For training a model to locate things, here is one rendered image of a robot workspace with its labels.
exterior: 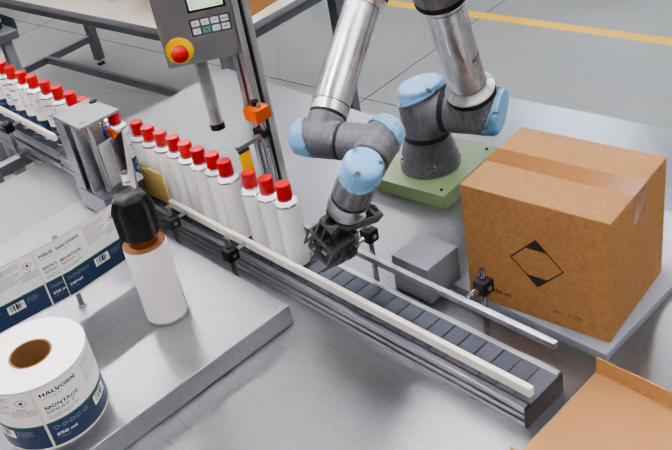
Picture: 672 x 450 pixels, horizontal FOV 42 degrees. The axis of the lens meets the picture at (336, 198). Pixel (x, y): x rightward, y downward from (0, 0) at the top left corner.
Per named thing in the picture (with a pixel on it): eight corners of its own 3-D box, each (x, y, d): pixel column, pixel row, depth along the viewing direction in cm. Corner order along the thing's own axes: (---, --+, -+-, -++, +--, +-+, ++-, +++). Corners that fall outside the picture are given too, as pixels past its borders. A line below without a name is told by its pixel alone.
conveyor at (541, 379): (65, 164, 262) (60, 152, 259) (89, 151, 266) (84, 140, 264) (531, 420, 152) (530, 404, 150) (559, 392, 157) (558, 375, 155)
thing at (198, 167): (202, 222, 215) (180, 150, 204) (218, 212, 218) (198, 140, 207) (215, 229, 211) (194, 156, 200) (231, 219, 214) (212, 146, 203)
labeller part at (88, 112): (52, 118, 218) (51, 114, 217) (90, 99, 224) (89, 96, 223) (80, 131, 209) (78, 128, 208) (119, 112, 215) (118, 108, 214)
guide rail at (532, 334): (188, 175, 222) (186, 171, 221) (191, 173, 222) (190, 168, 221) (554, 350, 150) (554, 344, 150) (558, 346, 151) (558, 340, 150)
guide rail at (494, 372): (169, 207, 220) (167, 200, 219) (173, 205, 221) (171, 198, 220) (530, 398, 149) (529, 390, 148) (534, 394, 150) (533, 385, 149)
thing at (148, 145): (154, 197, 229) (132, 128, 218) (170, 188, 231) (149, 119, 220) (165, 203, 225) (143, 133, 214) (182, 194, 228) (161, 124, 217)
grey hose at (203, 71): (207, 129, 213) (186, 48, 202) (219, 122, 215) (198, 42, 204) (216, 132, 211) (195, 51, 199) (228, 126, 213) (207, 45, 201)
